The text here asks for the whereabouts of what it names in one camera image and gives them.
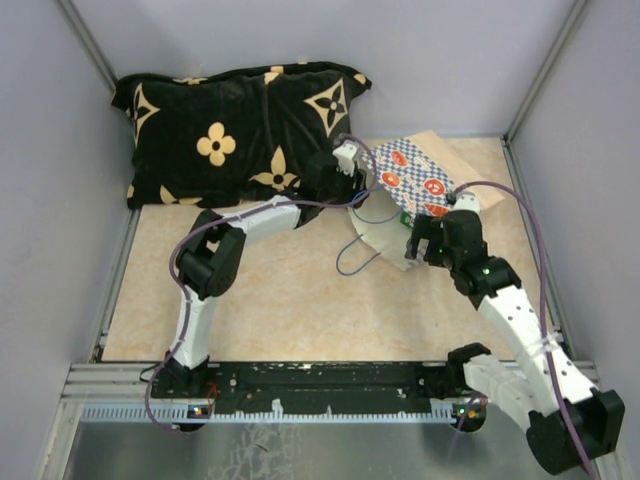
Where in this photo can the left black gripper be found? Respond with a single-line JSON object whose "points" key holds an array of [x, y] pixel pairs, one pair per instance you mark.
{"points": [[358, 194]]}

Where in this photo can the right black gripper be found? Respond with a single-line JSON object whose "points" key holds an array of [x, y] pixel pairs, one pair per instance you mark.
{"points": [[428, 227]]}

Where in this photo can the blue checkered paper bag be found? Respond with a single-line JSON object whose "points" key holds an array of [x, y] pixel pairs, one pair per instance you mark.
{"points": [[416, 174]]}

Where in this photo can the green Fox's candy bag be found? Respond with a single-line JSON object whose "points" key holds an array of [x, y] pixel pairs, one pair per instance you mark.
{"points": [[407, 219]]}

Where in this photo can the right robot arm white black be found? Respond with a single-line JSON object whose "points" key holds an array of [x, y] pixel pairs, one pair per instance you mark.
{"points": [[566, 419]]}

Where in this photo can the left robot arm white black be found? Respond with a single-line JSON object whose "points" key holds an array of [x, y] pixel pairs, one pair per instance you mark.
{"points": [[206, 262]]}

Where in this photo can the black pillow with beige flowers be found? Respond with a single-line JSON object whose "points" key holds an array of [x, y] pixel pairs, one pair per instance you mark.
{"points": [[241, 135]]}

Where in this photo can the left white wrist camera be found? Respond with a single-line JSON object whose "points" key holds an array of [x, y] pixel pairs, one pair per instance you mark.
{"points": [[346, 155]]}

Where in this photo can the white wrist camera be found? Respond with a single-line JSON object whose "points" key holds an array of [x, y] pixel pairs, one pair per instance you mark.
{"points": [[346, 155], [466, 202]]}

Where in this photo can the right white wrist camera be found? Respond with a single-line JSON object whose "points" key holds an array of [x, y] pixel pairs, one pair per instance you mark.
{"points": [[466, 202]]}

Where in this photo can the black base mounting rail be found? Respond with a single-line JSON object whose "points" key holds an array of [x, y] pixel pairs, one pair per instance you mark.
{"points": [[315, 388]]}

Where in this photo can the white slotted cable duct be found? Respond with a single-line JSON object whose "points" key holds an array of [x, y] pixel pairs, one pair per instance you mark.
{"points": [[194, 414]]}

